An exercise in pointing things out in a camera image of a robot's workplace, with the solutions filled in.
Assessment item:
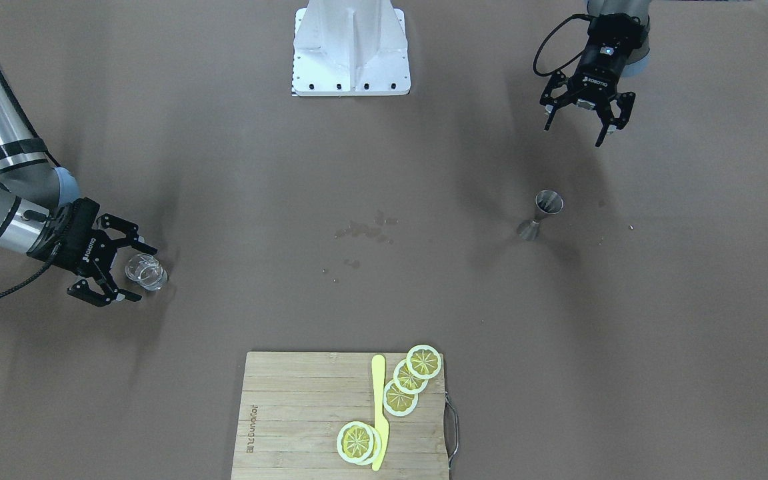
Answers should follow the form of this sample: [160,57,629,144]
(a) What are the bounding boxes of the clear glass measuring cup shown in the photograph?
[124,254,169,291]

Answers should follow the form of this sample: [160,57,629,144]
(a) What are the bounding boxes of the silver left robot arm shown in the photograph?
[531,1,651,148]

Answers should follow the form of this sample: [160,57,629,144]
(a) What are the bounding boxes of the lemon slice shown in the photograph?
[382,380,419,417]
[357,427,382,466]
[336,421,373,465]
[406,344,444,380]
[393,359,429,395]

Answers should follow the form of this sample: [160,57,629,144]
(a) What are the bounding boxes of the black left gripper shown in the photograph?
[540,15,644,148]

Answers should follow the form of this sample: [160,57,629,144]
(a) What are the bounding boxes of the lemon slice top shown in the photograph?
[406,344,444,380]

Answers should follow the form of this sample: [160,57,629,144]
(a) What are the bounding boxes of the lemon slice behind bottom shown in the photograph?
[357,427,382,466]

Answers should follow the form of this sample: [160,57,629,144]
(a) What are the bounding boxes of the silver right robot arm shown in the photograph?
[0,68,157,307]

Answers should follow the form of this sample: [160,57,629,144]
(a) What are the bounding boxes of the steel cocktail jigger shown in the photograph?
[516,189,564,242]

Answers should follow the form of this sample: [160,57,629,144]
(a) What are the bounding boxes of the lemon slice front bottom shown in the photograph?
[336,421,373,465]

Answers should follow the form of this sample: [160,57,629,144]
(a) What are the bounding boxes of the yellow plastic knife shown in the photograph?
[371,353,389,471]

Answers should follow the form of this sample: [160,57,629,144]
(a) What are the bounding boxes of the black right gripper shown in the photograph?
[27,198,158,307]

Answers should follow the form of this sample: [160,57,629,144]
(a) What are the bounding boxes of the bamboo cutting board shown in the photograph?
[231,351,459,479]

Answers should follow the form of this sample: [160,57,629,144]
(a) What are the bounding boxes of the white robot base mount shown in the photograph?
[291,1,411,97]

